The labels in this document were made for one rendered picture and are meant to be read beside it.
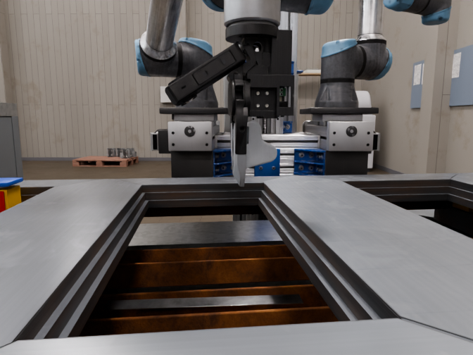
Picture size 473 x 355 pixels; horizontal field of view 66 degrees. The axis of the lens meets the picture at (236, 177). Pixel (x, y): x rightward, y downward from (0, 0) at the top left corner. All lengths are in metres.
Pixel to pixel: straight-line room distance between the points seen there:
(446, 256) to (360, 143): 0.78
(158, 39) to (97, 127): 8.13
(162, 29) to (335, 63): 0.57
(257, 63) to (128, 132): 8.56
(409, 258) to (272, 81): 0.26
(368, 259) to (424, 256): 0.06
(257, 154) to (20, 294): 0.31
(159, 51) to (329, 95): 0.58
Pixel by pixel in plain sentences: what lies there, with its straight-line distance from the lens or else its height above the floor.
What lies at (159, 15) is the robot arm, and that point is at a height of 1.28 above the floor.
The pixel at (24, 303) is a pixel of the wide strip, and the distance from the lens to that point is 0.34.
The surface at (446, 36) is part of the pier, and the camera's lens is 5.69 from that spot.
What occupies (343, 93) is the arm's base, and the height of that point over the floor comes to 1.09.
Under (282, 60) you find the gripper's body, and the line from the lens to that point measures 0.51.
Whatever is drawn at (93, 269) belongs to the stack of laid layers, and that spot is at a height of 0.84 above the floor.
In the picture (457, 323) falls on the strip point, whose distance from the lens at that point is 0.32.
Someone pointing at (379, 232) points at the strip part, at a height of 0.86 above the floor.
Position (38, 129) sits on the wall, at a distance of 9.87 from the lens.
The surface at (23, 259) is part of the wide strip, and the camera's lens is 0.44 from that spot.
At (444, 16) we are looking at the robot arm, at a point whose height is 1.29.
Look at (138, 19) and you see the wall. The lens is 9.19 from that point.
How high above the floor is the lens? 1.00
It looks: 9 degrees down
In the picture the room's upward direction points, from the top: straight up
